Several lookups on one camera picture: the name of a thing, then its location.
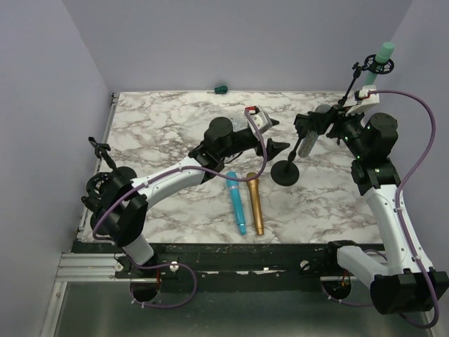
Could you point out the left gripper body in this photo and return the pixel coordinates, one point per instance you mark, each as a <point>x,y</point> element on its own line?
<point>261,144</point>

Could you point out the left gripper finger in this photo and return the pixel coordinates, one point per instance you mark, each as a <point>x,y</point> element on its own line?
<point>274,148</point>
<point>270,123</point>

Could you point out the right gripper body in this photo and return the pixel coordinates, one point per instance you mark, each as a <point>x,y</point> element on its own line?
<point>348,127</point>

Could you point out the silver mesh head microphone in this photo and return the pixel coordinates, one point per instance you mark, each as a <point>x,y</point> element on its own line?
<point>312,136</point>

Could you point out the black stand holding silver microphone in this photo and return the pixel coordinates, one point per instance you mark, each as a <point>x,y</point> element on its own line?
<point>285,172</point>

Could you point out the blue microphone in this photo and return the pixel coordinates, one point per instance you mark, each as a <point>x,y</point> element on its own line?
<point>237,205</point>

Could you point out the black shock mount desk stand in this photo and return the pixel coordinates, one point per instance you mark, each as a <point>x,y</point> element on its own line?
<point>94,188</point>

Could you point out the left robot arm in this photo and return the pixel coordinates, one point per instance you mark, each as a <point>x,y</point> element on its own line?
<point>119,200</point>

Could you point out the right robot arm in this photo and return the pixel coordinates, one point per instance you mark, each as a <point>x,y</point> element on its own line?
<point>408,281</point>

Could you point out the gold microphone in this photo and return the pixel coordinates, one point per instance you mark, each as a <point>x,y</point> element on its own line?
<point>253,188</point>

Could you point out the black tripod microphone stand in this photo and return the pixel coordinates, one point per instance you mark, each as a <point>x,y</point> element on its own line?
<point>358,77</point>

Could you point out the mint green microphone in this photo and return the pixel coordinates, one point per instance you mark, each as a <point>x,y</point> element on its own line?
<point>385,52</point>

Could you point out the clear plastic packet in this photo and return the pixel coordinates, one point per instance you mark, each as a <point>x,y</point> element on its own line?
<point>238,123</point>

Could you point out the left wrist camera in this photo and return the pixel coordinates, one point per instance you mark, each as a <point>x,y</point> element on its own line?
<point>257,119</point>

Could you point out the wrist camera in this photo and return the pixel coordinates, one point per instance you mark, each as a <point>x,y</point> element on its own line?
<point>361,100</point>
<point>257,119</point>

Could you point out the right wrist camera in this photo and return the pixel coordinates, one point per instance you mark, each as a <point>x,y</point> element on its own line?
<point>361,100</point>

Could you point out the green handled screwdriver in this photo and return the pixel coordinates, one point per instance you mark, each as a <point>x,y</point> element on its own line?
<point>220,90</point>

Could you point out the aluminium frame rail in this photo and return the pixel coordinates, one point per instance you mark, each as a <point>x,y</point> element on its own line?
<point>87,267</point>

